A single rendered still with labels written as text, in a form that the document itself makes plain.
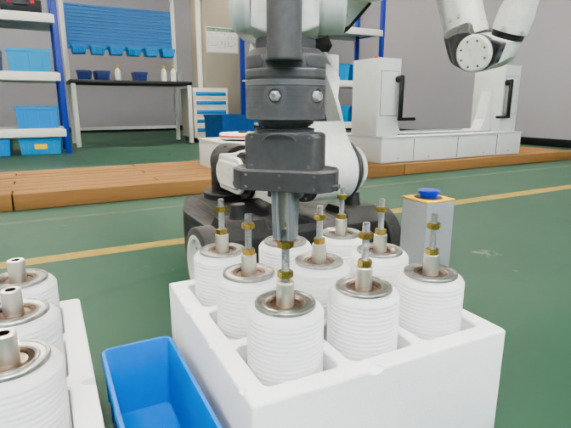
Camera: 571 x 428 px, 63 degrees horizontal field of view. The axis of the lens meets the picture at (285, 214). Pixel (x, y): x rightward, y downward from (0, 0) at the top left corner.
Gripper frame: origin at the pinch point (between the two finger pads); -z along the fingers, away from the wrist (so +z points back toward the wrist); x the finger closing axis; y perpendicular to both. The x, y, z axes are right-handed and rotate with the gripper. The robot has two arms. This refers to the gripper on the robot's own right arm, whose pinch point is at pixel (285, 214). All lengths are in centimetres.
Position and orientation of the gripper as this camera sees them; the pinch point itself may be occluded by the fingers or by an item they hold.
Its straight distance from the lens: 54.4
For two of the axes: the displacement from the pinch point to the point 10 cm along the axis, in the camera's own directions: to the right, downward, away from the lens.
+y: -2.6, 2.3, -9.4
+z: 0.0, -9.7, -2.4
